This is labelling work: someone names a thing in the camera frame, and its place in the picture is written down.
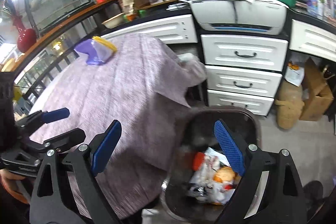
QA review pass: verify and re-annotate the purple yellow snack bag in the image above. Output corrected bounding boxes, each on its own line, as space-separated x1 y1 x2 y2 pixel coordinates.
75 36 117 65

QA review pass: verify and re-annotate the white plastic bag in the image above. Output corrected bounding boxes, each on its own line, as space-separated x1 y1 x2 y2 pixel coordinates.
186 147 240 205

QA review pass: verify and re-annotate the dark brown trash bin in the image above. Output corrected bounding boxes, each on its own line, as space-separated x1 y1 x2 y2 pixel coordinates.
161 106 261 223

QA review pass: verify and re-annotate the left hand orange sleeve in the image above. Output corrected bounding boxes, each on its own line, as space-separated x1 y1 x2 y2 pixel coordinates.
1 169 29 204

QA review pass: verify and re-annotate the orange fruit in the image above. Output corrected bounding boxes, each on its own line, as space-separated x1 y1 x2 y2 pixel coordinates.
213 166 236 183

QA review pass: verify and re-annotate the black wooden railing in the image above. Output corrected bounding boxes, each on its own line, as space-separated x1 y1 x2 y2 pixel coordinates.
10 0 120 114

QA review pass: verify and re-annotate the red ceramic vase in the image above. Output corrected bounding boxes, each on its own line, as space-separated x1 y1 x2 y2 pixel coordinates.
11 15 37 53

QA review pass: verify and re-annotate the burlap sack on floor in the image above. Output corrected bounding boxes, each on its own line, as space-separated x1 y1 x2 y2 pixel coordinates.
274 80 304 130

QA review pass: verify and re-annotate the purple woven tablecloth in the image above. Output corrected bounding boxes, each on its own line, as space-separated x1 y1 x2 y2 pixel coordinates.
31 34 206 219

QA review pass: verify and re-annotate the brown cardboard box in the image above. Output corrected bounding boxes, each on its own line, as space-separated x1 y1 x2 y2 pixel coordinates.
299 58 334 121

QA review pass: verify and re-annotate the cream bowl on counter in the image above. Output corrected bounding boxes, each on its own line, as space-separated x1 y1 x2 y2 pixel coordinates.
102 13 125 29

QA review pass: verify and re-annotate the white drawer cabinet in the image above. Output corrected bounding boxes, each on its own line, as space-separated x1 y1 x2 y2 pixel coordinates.
101 13 336 117

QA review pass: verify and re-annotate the white printer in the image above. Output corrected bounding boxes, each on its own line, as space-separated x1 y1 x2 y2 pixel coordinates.
190 0 287 35

